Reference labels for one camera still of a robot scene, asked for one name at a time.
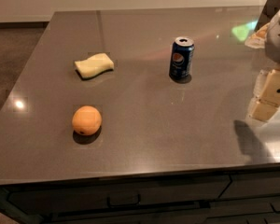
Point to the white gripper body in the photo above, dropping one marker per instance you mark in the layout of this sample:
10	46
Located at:
279	36

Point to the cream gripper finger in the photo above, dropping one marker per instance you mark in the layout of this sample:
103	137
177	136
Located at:
260	111
270	92

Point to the blue pepsi can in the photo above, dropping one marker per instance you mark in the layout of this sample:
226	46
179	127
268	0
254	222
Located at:
181	57

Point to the dark right drawer front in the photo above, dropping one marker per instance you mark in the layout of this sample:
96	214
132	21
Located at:
252	185

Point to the yellow sponge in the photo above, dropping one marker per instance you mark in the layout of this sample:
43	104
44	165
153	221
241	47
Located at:
94	66

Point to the orange fruit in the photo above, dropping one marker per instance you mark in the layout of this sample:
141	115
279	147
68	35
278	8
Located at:
87	120

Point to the dark cabinet drawer front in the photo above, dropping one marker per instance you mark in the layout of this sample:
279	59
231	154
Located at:
95	197

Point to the black drawer handle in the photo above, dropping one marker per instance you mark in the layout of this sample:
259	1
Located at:
123	200

